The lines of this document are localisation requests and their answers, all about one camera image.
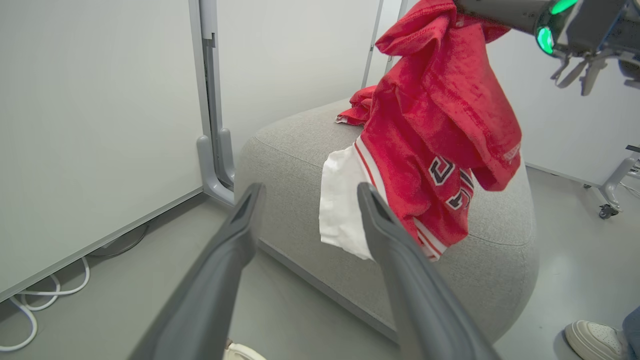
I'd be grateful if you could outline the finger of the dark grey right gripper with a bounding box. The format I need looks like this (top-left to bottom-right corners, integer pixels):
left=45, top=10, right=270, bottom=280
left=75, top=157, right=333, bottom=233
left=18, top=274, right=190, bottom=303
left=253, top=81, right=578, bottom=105
left=551, top=58, right=586, bottom=89
left=581, top=57, right=608, bottom=96

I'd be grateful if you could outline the thin black cable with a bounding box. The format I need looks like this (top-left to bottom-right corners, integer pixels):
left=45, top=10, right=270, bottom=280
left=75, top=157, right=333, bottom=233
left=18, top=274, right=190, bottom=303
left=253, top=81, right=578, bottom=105
left=88, top=223, right=150, bottom=259

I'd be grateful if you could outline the large white partition panel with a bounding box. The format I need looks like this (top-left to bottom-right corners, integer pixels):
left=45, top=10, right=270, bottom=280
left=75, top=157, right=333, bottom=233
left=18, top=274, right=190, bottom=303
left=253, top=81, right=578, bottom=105
left=0, top=0, right=217, bottom=303

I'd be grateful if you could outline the grey partition foot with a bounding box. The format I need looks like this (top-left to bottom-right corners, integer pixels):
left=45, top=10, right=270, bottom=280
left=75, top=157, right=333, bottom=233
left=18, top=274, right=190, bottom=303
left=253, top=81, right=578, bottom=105
left=196, top=134, right=236, bottom=206
left=218, top=128, right=236, bottom=189

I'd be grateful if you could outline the grey fabric sofa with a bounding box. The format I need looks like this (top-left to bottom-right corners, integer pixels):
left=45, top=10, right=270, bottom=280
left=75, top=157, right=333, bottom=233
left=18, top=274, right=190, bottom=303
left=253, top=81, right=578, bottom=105
left=234, top=97, right=541, bottom=346

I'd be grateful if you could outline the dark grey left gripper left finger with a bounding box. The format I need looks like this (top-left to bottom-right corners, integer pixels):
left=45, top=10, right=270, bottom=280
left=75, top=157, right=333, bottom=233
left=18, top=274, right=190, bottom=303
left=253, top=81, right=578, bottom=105
left=128, top=182, right=267, bottom=360

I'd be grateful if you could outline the red and white garment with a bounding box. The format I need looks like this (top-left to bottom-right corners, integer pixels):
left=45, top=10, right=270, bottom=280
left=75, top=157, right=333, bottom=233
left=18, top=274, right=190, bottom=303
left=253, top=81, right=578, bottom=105
left=319, top=0, right=524, bottom=262

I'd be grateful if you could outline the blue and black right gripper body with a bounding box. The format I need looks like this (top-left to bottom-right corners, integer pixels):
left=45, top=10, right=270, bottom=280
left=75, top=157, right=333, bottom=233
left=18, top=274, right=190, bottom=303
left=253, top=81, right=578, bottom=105
left=535, top=0, right=640, bottom=59

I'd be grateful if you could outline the grey stand leg with caster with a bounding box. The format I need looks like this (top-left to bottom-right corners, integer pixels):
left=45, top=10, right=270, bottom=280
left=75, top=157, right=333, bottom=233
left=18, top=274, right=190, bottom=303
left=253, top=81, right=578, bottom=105
left=583, top=144, right=640, bottom=220

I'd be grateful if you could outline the blue jeans leg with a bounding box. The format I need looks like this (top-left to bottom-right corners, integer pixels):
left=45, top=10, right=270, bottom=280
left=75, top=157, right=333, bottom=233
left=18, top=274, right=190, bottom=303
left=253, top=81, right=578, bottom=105
left=622, top=305, right=640, bottom=360

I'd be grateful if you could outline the white sneaker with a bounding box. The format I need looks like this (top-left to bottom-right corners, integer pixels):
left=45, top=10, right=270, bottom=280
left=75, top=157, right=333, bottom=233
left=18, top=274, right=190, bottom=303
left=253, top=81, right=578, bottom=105
left=564, top=320, right=632, bottom=360

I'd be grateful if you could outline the looped white power cable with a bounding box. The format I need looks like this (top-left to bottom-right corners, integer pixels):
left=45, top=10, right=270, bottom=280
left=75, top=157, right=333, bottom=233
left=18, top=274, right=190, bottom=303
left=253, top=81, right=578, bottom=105
left=0, top=256, right=91, bottom=353

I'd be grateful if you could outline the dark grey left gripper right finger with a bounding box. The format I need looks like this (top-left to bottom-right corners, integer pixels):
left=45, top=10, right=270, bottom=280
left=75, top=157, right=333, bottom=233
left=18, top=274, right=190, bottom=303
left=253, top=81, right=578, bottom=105
left=357, top=182, right=501, bottom=360

